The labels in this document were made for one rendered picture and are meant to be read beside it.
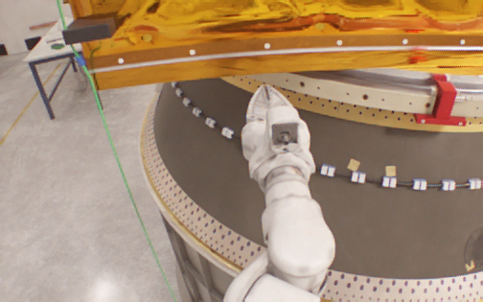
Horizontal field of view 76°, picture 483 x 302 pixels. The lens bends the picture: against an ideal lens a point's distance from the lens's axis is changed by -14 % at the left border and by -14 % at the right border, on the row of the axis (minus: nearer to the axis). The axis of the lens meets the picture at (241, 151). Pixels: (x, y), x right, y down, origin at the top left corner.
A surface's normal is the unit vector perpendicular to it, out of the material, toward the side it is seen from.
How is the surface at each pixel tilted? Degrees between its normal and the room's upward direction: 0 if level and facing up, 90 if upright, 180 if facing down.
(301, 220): 8
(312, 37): 91
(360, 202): 62
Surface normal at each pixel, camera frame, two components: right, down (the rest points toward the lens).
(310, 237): -0.01, -0.79
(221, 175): -0.65, 0.07
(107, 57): 0.05, 0.65
